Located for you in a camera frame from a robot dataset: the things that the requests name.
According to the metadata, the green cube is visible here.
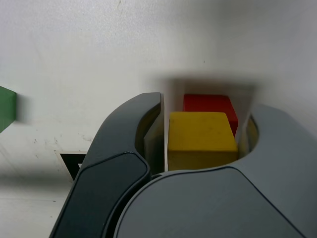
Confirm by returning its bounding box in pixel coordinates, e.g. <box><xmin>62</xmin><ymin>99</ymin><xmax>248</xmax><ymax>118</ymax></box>
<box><xmin>0</xmin><ymin>85</ymin><xmax>17</xmax><ymax>133</ymax></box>

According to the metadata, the yellow cube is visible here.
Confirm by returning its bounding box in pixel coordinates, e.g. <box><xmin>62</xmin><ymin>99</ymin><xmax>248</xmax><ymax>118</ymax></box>
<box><xmin>167</xmin><ymin>111</ymin><xmax>239</xmax><ymax>172</ymax></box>

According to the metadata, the black tape square outline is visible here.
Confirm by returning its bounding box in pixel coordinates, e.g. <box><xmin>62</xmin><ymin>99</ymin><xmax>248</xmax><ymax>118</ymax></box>
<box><xmin>59</xmin><ymin>150</ymin><xmax>88</xmax><ymax>180</ymax></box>

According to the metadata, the red cube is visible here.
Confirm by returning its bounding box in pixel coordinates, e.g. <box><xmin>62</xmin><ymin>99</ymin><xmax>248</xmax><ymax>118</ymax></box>
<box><xmin>183</xmin><ymin>93</ymin><xmax>239</xmax><ymax>137</ymax></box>

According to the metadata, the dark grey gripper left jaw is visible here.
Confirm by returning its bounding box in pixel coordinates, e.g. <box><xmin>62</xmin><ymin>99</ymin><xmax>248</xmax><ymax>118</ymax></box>
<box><xmin>49</xmin><ymin>92</ymin><xmax>166</xmax><ymax>238</ymax></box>

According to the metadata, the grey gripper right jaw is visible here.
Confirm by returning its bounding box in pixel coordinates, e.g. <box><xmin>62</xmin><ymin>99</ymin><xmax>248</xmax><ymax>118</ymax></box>
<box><xmin>113</xmin><ymin>86</ymin><xmax>317</xmax><ymax>238</ymax></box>

